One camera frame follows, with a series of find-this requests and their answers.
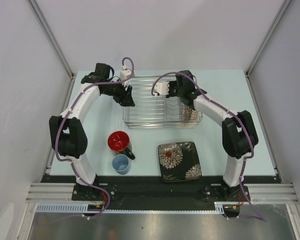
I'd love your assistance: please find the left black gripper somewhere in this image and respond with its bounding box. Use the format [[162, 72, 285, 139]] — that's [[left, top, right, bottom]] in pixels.
[[102, 77, 135, 107]]

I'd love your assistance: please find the metal wire dish rack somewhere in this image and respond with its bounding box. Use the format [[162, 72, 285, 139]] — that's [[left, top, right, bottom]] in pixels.
[[123, 75, 203, 128]]

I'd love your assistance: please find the red patterned bowl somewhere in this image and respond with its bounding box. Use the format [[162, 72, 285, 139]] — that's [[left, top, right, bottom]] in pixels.
[[181, 105, 199, 121]]

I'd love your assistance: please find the black floral square plate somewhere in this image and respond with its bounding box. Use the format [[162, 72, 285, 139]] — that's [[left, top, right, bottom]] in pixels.
[[157, 141, 202, 183]]

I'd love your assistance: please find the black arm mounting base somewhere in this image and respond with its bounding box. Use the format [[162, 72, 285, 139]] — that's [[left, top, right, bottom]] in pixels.
[[40, 173, 282, 218]]

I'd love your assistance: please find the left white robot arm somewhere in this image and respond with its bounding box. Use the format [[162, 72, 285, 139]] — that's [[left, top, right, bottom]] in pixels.
[[49, 63, 135, 200]]

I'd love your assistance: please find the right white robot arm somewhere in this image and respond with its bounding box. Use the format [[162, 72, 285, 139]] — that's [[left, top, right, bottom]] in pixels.
[[153, 70, 259, 201]]

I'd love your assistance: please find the red and black mug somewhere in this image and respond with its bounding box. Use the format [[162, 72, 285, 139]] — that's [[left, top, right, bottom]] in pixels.
[[107, 131, 136, 160]]

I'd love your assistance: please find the light blue cup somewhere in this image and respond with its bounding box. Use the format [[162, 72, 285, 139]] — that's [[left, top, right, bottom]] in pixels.
[[112, 154, 130, 175]]

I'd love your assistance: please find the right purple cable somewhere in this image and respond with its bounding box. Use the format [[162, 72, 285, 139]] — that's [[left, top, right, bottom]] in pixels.
[[151, 71, 268, 223]]

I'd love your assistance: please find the purple cable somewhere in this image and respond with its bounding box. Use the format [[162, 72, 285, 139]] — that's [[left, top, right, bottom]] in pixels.
[[151, 71, 268, 223], [53, 56, 136, 221]]

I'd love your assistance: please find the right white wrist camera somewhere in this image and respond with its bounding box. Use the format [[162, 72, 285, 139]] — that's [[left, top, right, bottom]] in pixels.
[[151, 81, 170, 97]]

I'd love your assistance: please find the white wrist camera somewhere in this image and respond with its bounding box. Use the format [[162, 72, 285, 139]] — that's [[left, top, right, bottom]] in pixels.
[[151, 81, 170, 97], [119, 65, 134, 88]]

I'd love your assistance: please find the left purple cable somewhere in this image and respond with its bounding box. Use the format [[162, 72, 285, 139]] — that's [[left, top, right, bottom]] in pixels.
[[53, 56, 136, 221]]

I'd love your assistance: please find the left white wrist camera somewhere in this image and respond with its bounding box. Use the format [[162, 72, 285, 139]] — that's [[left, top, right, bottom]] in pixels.
[[119, 65, 134, 88]]

